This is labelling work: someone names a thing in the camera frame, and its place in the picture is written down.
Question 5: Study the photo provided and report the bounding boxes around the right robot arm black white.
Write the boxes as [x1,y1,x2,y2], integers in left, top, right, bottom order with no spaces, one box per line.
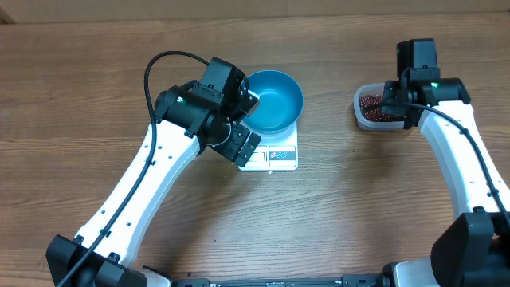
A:
[382,39,509,286]

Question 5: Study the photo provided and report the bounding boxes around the red beans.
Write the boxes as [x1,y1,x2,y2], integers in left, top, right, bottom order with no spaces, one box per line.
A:
[359,94,403,122]

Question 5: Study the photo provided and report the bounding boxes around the white digital kitchen scale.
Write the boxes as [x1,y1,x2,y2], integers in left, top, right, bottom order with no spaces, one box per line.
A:
[238,122,299,172]

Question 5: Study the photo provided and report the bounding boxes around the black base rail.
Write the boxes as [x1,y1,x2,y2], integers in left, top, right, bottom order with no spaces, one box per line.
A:
[141,265,395,287]

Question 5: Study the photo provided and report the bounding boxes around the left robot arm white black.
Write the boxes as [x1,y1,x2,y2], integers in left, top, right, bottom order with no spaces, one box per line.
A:
[46,57,261,286]

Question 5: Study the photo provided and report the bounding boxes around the teal blue bowl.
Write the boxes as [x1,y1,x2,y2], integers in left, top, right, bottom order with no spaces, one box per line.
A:
[243,70,304,134]

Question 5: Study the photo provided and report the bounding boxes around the clear plastic container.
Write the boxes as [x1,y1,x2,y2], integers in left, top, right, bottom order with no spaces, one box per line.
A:
[353,83,404,132]

